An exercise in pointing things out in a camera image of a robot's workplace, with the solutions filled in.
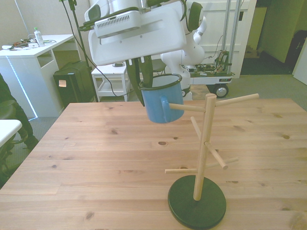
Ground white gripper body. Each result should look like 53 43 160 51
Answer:
88 4 188 67

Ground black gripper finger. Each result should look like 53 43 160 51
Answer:
125 58 146 107
138 56 154 87

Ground blue enamel mug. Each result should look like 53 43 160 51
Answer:
138 73 185 125

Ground wooden mug tree black base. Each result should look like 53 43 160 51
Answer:
164 93 260 229

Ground white side table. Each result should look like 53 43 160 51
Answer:
91 62 132 103

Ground black computer tower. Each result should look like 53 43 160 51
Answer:
52 61 94 109

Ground wheeled cart with electronics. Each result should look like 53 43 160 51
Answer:
182 49 235 99

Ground black tripod stand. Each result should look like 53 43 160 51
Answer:
59 0 99 103

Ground clear plastic bottle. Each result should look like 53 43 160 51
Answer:
33 26 46 47

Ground cardboard boxes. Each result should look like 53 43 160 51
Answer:
244 45 262 58

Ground white desk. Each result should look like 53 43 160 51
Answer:
0 34 81 118

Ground person in dark clothes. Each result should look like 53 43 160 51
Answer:
0 72 39 150

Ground white table top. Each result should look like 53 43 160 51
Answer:
0 119 23 147

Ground black office chair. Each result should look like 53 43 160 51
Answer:
0 99 29 179

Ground black bag in hallway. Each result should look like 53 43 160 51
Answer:
286 29 307 70

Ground white panel at doorway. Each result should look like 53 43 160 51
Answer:
292 44 307 86

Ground black tripod cable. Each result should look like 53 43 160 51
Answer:
61 0 131 98

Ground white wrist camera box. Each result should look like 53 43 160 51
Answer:
93 11 142 39

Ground aluminium profile post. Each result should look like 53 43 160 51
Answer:
222 0 232 51
231 0 243 75

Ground red handled tool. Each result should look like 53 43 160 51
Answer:
9 40 27 50

